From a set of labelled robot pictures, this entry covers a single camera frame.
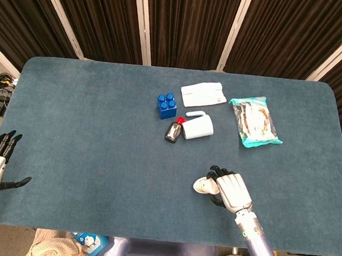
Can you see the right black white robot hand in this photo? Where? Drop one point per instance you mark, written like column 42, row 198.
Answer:
column 234, row 190

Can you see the white paper cup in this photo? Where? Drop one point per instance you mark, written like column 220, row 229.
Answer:
column 203, row 186

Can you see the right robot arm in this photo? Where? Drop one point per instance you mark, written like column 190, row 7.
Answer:
column 256, row 244

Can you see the purple robot base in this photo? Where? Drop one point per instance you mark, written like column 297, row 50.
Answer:
column 161, row 254

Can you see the blue-grey carpeted table top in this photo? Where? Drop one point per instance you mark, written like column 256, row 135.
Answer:
column 97, row 157

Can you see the teal snack packet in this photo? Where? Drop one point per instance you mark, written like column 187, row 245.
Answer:
column 255, row 123

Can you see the pale blue plastic mug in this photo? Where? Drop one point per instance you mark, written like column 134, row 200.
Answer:
column 199, row 128

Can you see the dark bottle with red cap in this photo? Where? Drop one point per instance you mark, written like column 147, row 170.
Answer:
column 173, row 132

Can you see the beige knitted cloth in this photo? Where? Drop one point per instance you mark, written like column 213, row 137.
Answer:
column 52, row 247

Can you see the white folded cloth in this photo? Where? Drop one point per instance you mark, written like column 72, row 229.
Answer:
column 203, row 94

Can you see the blue toy building block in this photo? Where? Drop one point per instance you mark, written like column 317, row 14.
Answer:
column 166, row 107

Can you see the blue white wipes pack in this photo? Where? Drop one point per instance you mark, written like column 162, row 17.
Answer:
column 91, row 241

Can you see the white screen frame post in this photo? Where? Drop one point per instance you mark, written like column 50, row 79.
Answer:
column 64, row 18
column 340, row 49
column 143, row 25
column 234, row 32
column 3, row 57

